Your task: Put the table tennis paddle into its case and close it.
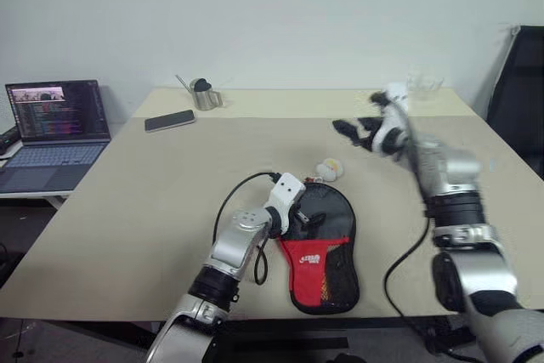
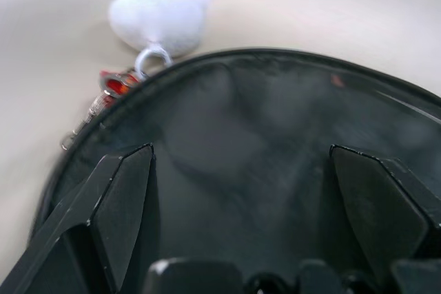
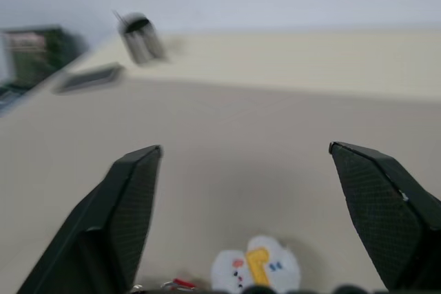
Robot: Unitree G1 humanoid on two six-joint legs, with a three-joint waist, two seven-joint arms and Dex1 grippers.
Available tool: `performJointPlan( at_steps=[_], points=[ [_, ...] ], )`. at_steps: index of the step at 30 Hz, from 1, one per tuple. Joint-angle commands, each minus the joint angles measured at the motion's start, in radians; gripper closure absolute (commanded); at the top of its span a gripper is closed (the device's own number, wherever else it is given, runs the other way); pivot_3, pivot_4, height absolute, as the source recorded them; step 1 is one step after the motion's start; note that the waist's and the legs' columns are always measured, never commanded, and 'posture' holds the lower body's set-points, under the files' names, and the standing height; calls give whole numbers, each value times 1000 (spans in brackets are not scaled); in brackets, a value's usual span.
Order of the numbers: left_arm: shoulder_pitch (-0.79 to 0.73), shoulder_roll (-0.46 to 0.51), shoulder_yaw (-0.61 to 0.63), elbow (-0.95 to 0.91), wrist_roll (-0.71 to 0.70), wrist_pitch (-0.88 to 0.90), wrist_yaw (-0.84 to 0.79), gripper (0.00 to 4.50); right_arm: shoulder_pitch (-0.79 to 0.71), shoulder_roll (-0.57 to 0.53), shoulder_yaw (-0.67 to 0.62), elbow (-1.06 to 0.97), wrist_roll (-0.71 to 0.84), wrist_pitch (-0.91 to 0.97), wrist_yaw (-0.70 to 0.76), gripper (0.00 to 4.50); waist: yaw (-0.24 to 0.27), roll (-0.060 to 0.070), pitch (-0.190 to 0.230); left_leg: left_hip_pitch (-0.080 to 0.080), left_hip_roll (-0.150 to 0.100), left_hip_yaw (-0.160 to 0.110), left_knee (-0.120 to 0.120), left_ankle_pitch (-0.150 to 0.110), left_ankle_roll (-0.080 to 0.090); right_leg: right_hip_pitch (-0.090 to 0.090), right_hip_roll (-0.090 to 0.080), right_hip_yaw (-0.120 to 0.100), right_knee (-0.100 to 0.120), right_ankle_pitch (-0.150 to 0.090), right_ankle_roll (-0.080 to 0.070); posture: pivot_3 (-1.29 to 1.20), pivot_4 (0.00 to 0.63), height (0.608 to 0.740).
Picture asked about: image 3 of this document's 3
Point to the thin clear stick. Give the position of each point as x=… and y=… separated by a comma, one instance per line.
x=118, y=18

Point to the black smartphone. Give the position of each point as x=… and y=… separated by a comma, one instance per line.
x=89, y=78

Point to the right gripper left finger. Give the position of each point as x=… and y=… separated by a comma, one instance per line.
x=100, y=225

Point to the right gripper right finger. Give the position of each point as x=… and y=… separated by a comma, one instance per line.
x=386, y=204

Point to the stainless steel cup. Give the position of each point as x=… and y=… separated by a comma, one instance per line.
x=144, y=46

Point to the open laptop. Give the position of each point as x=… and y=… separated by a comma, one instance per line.
x=34, y=56

